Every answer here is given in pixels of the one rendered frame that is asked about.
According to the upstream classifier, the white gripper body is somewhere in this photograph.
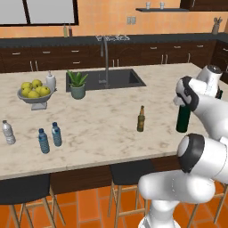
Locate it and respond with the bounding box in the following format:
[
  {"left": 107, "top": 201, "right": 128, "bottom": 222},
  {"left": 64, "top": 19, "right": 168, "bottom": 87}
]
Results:
[{"left": 173, "top": 86, "right": 187, "bottom": 108}]

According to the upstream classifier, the dark green glass bottle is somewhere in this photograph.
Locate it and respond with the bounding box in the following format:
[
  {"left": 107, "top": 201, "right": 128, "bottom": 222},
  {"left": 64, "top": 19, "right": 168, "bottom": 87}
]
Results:
[
  {"left": 216, "top": 87, "right": 224, "bottom": 101},
  {"left": 175, "top": 103, "right": 191, "bottom": 134}
]

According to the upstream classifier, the brown glass bottle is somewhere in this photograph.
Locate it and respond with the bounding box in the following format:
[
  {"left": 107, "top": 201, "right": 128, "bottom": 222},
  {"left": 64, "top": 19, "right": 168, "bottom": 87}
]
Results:
[{"left": 136, "top": 105, "right": 146, "bottom": 133}]

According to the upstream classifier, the dark sink basin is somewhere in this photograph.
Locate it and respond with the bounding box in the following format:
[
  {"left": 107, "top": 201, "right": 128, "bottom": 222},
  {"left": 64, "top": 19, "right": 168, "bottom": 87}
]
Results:
[{"left": 65, "top": 68, "right": 147, "bottom": 93}]

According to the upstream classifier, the grey sink tap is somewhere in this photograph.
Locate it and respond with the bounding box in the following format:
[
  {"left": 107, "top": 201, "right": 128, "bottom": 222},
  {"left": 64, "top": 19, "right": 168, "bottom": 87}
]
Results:
[{"left": 100, "top": 35, "right": 111, "bottom": 89}]

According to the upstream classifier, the grey pot with tools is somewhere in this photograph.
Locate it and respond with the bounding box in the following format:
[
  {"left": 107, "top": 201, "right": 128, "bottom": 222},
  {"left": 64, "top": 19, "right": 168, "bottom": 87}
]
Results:
[{"left": 211, "top": 16, "right": 224, "bottom": 35}]

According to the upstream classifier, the black seat wooden stool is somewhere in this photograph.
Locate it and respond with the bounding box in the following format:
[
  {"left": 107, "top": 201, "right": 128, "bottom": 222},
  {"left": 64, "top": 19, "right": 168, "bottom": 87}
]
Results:
[
  {"left": 107, "top": 159, "right": 157, "bottom": 228},
  {"left": 186, "top": 182, "right": 228, "bottom": 228},
  {"left": 0, "top": 173, "right": 67, "bottom": 228}
]

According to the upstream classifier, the green potted plant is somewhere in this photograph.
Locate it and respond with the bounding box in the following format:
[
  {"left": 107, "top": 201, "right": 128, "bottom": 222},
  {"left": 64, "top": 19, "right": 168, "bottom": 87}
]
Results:
[{"left": 66, "top": 69, "right": 89, "bottom": 101}]

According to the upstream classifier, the dark wood island panel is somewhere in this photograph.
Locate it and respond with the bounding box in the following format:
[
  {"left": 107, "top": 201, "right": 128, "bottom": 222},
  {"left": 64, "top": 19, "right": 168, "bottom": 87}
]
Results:
[{"left": 48, "top": 154, "right": 183, "bottom": 196}]

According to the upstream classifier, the dark wood cupboard run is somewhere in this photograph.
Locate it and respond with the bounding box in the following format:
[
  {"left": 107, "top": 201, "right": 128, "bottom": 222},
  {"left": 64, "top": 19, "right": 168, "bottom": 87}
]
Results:
[{"left": 0, "top": 38, "right": 228, "bottom": 85}]

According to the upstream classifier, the blue plastic water bottle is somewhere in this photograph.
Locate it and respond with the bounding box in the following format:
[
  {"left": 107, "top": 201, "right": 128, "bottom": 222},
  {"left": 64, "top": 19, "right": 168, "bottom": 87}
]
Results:
[
  {"left": 51, "top": 121, "right": 63, "bottom": 148},
  {"left": 37, "top": 127, "right": 51, "bottom": 155}
]

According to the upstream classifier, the green condiment bottle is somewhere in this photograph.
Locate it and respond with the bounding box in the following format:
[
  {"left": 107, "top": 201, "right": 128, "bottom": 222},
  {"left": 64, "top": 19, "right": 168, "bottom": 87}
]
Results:
[{"left": 62, "top": 23, "right": 69, "bottom": 38}]

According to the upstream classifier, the yellow-green apple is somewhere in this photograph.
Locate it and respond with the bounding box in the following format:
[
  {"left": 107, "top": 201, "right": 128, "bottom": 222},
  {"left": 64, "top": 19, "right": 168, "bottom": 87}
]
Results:
[
  {"left": 31, "top": 78, "right": 44, "bottom": 89},
  {"left": 20, "top": 81, "right": 33, "bottom": 91},
  {"left": 20, "top": 87, "right": 32, "bottom": 98},
  {"left": 27, "top": 90, "right": 41, "bottom": 100},
  {"left": 38, "top": 85, "right": 52, "bottom": 97}
]

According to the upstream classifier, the grey fruit bowl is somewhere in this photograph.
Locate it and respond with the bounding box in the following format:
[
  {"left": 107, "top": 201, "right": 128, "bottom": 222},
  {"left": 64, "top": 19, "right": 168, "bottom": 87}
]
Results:
[{"left": 16, "top": 87, "right": 57, "bottom": 111}]

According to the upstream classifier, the black framed window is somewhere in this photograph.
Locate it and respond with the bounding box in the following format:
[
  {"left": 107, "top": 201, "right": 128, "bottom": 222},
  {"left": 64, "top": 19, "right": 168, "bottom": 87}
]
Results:
[{"left": 0, "top": 0, "right": 80, "bottom": 28}]

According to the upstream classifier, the clear plastic water bottle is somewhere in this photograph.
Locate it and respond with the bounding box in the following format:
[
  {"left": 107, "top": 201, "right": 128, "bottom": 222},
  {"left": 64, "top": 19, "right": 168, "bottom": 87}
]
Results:
[{"left": 1, "top": 119, "right": 17, "bottom": 146}]

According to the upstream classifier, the white wire stand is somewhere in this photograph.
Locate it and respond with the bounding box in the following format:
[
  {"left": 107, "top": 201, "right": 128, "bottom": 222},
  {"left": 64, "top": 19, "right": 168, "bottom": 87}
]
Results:
[{"left": 94, "top": 34, "right": 131, "bottom": 43}]

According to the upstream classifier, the dark wall shelf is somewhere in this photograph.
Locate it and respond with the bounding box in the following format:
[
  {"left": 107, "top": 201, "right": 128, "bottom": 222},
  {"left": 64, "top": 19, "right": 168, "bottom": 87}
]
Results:
[{"left": 135, "top": 7, "right": 190, "bottom": 13}]

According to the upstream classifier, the grey wall socket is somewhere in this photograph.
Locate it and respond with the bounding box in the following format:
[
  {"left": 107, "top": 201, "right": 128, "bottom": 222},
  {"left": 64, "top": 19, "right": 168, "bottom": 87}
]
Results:
[{"left": 126, "top": 15, "right": 137, "bottom": 26}]

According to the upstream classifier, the dark wood wall cupboard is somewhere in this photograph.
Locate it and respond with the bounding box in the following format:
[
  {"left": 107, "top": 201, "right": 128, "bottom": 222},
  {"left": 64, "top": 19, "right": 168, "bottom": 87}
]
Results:
[{"left": 179, "top": 0, "right": 228, "bottom": 12}]

